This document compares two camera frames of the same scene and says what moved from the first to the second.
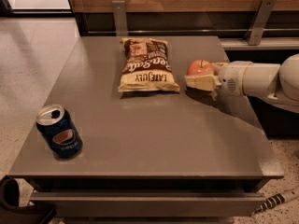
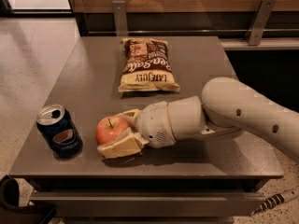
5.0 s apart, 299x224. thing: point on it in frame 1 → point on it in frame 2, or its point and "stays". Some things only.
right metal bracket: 254,34 stays
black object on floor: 10,211 stays
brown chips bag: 147,66 stays
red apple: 200,67 → 109,127
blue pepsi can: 59,131 stays
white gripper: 230,77 → 153,124
